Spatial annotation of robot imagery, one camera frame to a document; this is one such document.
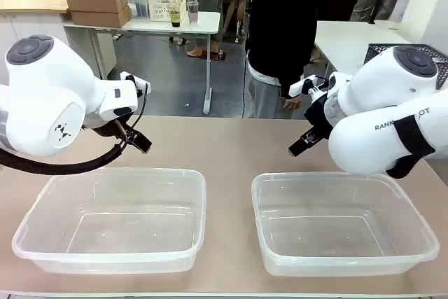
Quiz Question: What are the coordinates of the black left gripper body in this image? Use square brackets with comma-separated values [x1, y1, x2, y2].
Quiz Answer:
[92, 113, 140, 143]

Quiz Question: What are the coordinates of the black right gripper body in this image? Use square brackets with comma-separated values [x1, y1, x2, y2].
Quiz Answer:
[303, 93, 337, 139]

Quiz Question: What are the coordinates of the clear plastic bin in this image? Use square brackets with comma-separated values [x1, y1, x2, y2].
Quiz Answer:
[11, 167, 207, 276]
[251, 172, 441, 277]

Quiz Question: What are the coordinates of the black perforated plastic basket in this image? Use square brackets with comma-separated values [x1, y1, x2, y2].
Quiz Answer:
[367, 43, 448, 90]

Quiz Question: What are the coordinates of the person's left hand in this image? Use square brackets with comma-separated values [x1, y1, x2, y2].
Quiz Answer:
[281, 97, 303, 111]

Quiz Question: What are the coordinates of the white side table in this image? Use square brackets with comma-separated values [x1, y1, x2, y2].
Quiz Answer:
[314, 20, 421, 79]

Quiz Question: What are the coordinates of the person in black sweater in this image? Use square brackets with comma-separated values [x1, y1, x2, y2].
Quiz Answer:
[244, 0, 320, 120]

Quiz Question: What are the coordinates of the brown cardboard box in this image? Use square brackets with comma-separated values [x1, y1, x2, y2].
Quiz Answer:
[69, 6, 132, 29]
[64, 0, 128, 14]

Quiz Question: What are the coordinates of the dark glass jar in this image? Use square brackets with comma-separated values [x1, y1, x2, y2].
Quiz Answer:
[170, 5, 182, 29]

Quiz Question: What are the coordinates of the clear plastic drawer container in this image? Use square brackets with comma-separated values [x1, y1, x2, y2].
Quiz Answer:
[125, 0, 151, 19]

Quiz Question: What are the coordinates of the white wooden-rimmed crate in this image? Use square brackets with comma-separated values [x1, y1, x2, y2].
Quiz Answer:
[146, 0, 187, 22]

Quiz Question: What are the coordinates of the white table with metal leg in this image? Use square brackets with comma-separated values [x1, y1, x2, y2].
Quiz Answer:
[62, 0, 222, 116]

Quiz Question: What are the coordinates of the clear plastic bottle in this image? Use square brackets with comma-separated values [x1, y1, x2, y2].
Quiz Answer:
[186, 0, 200, 27]

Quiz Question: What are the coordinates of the bystander in grey trousers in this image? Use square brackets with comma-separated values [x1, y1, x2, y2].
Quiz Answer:
[186, 0, 227, 59]

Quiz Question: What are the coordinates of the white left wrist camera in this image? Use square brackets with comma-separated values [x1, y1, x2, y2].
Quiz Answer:
[120, 71, 152, 97]

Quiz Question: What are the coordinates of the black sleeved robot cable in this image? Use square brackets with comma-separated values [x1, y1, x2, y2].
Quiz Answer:
[0, 81, 148, 176]

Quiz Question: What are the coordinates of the black strap on right arm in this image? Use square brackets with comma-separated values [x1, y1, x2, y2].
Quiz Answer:
[386, 114, 438, 180]

